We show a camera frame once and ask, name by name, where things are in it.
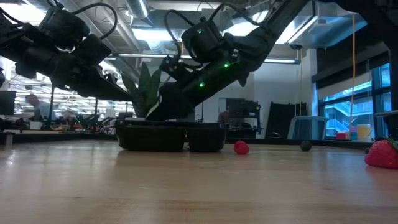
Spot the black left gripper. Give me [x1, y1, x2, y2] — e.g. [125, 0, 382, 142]
[14, 51, 133, 103]

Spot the long ceiling light bar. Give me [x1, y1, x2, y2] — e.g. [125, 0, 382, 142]
[262, 57, 302, 65]
[104, 52, 187, 60]

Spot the black leaning panel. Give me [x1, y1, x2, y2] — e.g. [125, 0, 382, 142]
[265, 101, 308, 139]

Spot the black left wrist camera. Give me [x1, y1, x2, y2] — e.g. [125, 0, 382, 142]
[72, 33, 112, 65]

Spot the small red strawberry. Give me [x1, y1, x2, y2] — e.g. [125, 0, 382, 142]
[233, 139, 250, 156]

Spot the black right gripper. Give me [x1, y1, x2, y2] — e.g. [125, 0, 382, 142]
[145, 57, 249, 122]

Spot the person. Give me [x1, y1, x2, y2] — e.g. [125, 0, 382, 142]
[216, 110, 231, 125]
[24, 93, 57, 122]

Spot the black background station frame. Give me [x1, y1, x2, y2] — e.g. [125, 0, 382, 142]
[47, 83, 100, 131]

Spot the large red strawberry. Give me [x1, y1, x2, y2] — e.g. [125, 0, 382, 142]
[364, 136, 398, 170]

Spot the white grey office chair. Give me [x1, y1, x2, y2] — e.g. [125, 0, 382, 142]
[287, 115, 330, 141]

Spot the black equipment cabinet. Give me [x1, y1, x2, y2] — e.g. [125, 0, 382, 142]
[226, 98, 262, 139]

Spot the black background monitor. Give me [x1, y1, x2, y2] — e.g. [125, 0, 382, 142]
[0, 90, 17, 116]

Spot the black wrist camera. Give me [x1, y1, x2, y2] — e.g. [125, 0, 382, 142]
[159, 55, 188, 79]
[72, 33, 112, 65]

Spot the green snake plant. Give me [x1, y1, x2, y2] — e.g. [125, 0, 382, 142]
[121, 62, 162, 118]

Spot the yellow white cup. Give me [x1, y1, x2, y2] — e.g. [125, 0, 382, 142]
[356, 123, 373, 142]

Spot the black aluminium table frame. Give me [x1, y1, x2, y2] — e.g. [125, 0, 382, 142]
[0, 130, 398, 151]

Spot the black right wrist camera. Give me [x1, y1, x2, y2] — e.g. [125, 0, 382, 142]
[159, 55, 188, 79]

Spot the black divided plastic tray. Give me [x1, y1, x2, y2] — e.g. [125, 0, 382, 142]
[115, 119, 231, 153]

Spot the round silver air duct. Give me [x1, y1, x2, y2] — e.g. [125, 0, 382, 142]
[125, 0, 150, 20]

